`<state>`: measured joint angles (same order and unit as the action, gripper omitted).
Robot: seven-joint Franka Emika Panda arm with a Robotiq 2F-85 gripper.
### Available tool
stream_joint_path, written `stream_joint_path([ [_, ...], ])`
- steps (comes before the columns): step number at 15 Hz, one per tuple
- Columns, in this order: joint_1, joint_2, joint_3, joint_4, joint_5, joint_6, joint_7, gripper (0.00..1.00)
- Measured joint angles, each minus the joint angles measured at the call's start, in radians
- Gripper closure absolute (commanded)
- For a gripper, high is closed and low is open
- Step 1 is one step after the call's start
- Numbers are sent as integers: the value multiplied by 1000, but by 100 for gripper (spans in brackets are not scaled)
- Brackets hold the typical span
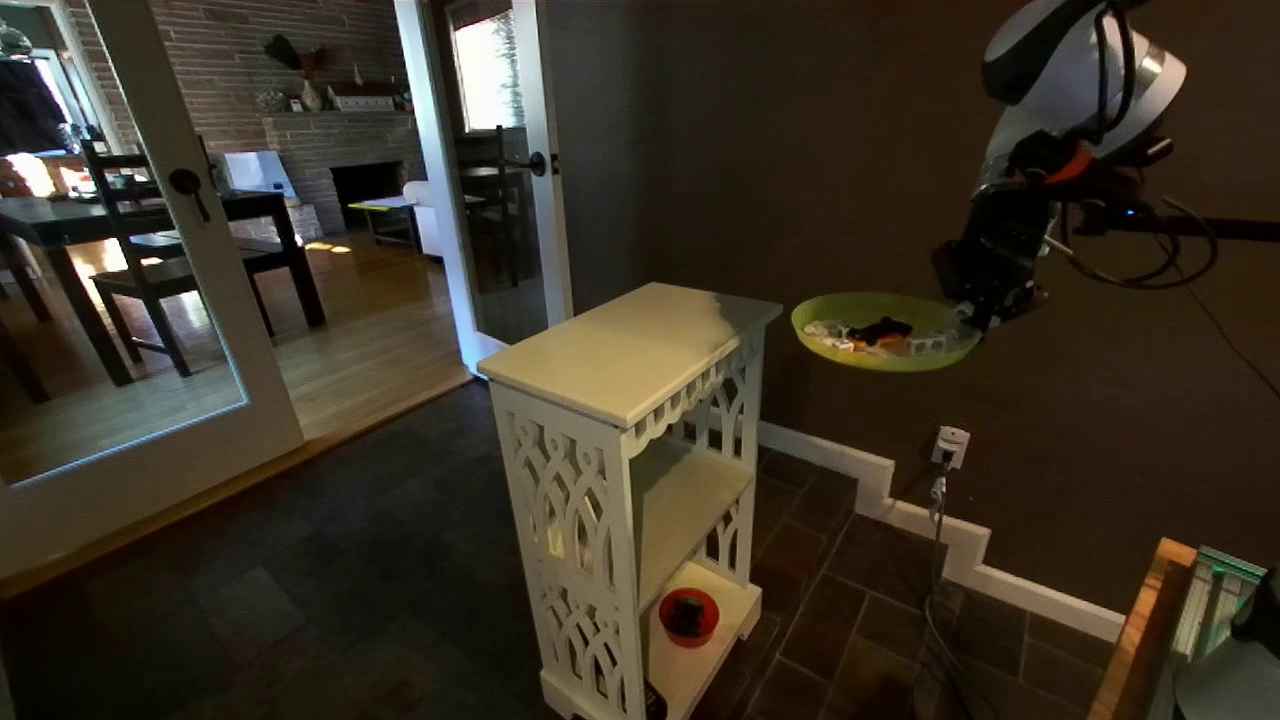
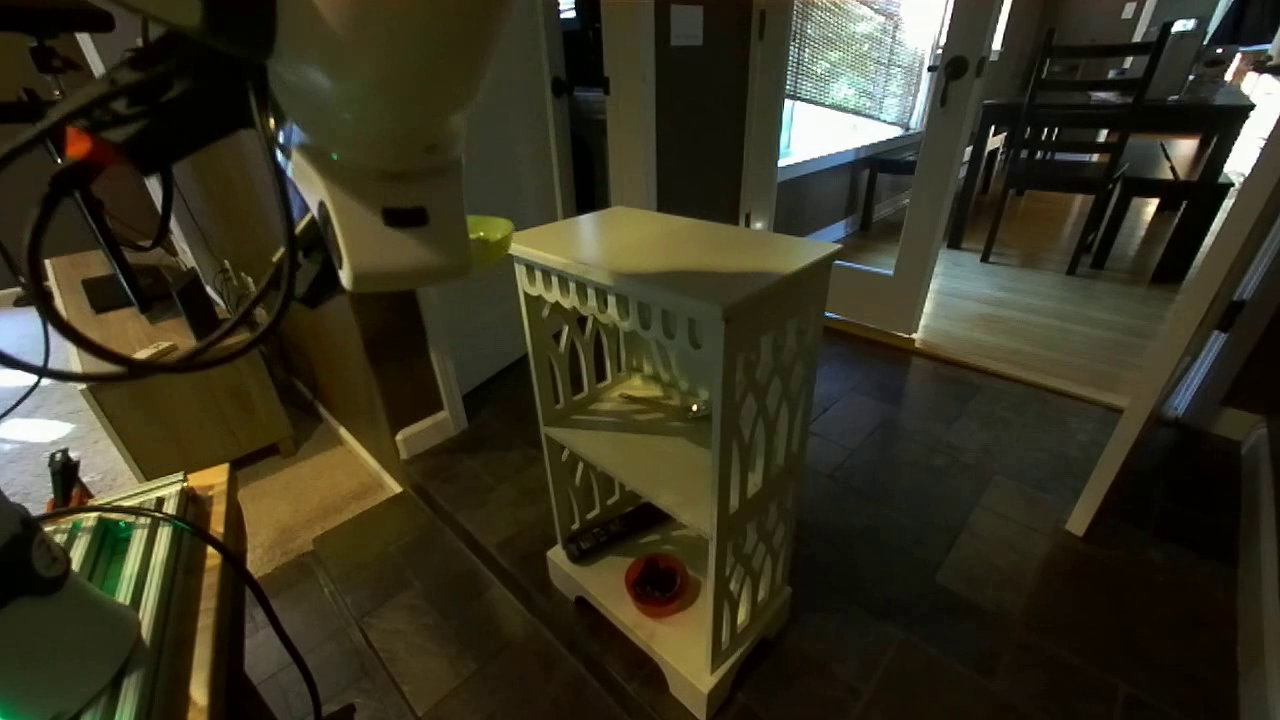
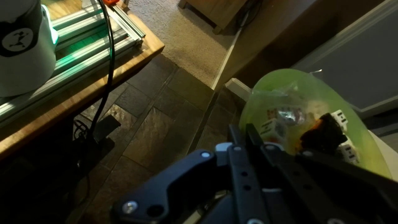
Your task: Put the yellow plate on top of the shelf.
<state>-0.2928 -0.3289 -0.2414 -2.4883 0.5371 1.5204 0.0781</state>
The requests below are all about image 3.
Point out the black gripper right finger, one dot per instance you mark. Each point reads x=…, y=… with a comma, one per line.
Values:
x=323, y=190

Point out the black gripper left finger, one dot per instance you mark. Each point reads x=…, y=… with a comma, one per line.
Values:
x=199, y=190

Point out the translucent yellow plate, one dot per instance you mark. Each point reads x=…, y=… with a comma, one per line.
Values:
x=290, y=88

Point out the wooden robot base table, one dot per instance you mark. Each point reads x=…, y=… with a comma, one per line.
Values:
x=103, y=78

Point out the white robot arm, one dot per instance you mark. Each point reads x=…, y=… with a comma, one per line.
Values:
x=20, y=45

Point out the small white die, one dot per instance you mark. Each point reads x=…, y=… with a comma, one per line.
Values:
x=347, y=149
x=273, y=130

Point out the small black orange toy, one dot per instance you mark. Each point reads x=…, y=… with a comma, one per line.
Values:
x=321, y=132

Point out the red emergency stop button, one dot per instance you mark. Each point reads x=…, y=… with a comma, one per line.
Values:
x=109, y=1

